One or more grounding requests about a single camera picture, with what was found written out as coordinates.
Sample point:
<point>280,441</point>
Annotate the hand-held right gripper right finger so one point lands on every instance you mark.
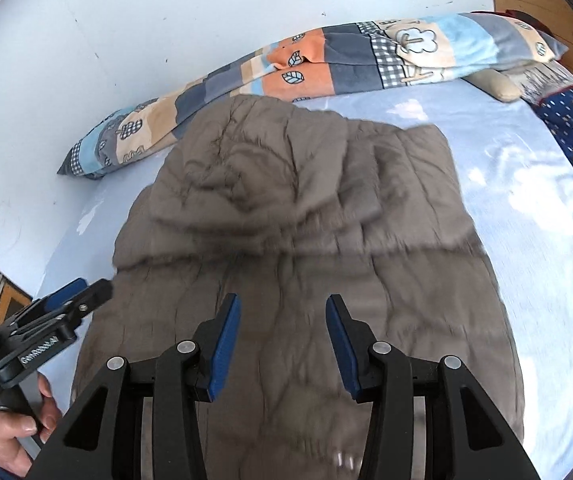
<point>344,347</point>

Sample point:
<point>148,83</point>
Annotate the beige pillow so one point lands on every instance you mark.
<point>496,85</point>

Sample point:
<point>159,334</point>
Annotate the person's left hand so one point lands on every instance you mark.
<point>9,440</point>

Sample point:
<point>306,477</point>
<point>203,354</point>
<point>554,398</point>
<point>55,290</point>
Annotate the grey printed pillow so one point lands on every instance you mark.
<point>551,80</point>

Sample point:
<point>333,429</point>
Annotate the wooden side table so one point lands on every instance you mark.
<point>9,299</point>

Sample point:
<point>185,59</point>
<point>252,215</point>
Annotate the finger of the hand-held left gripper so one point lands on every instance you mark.
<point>91,297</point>
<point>66,294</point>

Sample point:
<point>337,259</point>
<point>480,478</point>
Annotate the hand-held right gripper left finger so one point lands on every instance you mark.
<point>224,347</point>

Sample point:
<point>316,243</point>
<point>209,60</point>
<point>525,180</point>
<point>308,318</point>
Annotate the dark red cloth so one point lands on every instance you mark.
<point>528,19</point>

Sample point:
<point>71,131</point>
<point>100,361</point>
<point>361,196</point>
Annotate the brown quilted blanket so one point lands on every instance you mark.
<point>316,200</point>

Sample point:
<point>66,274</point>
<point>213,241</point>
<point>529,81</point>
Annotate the patchwork cartoon long pillow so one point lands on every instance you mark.
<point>346,55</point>

